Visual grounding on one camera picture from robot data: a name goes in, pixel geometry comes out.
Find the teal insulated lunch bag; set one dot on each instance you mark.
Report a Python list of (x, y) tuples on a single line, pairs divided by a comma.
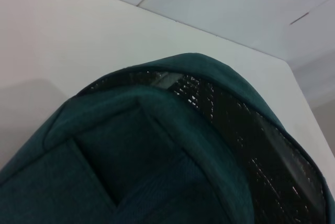
[(131, 156)]

